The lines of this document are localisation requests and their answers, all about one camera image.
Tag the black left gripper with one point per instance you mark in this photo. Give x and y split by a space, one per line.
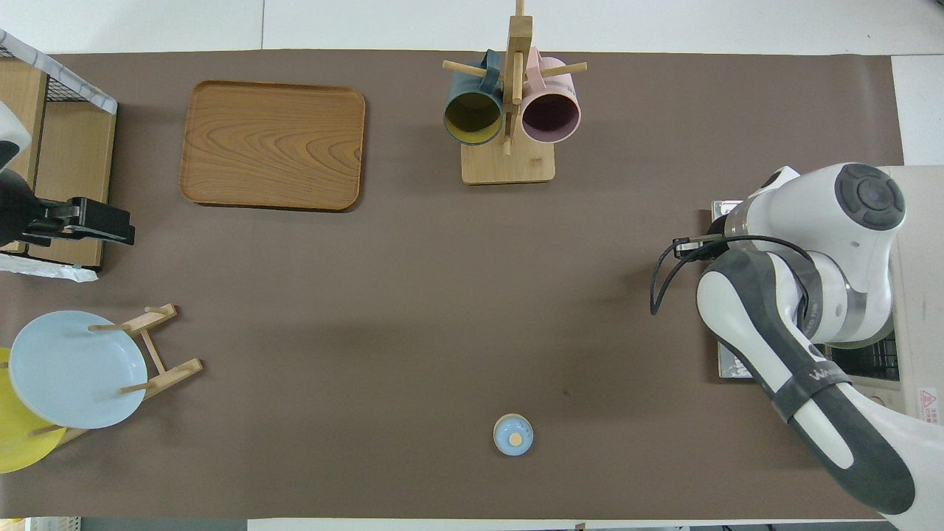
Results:
15 210

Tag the light blue plate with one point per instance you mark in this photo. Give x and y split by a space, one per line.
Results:
74 369

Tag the toaster oven glass door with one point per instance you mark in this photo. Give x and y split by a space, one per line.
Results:
726 210

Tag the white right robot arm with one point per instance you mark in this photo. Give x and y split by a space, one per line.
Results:
811 221

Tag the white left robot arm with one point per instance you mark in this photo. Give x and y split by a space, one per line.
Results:
9 125

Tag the beige toaster oven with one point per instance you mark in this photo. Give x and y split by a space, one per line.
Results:
922 295

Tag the wooden shelf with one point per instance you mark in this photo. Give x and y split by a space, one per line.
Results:
74 162

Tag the wooden shelf box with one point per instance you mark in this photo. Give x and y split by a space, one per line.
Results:
74 81

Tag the wooden plate rack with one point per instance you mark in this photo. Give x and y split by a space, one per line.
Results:
169 372

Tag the wooden serving tray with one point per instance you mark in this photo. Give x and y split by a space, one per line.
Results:
273 144

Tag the yellow plate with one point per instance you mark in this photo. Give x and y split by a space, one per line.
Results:
18 442

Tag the brown table mat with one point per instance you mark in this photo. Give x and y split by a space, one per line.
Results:
442 295

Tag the dark blue mug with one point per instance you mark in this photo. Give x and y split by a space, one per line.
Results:
472 118

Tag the wooden mug tree stand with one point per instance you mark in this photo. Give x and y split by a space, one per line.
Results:
509 166

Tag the pink mug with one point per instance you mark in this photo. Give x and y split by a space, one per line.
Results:
549 114

